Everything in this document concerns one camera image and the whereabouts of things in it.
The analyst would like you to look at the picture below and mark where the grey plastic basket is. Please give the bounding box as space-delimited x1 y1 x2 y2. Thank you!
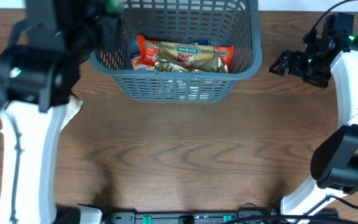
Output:
90 0 263 102

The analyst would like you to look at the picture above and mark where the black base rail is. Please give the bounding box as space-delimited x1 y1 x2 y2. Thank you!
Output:
54 203 340 224

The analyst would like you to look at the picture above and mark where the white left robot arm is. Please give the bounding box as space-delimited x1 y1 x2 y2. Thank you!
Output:
0 1 124 223

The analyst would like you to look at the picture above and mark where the beige paper pouch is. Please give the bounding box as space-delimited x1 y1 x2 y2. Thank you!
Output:
60 93 83 131

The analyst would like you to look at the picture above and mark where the gold foil snack bag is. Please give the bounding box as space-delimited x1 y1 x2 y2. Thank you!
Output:
154 50 232 73

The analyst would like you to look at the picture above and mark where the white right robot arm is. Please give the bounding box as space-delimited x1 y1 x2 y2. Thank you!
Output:
269 12 358 223

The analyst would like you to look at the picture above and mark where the orange white snack packet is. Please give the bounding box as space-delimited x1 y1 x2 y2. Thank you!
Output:
131 52 155 70

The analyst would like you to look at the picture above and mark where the spaghetti packet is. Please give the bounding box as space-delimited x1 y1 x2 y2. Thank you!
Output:
137 35 234 65

